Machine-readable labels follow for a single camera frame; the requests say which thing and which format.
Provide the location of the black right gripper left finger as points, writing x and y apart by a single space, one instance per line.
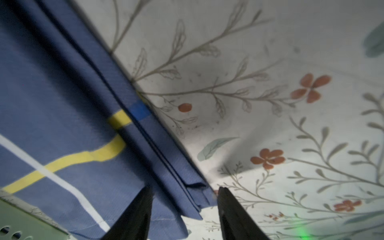
134 223

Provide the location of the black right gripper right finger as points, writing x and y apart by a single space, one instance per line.
236 223

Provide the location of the navy blue striped pillowcase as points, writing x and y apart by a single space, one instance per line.
76 140

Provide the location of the mint green plastic basket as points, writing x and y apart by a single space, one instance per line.
22 221

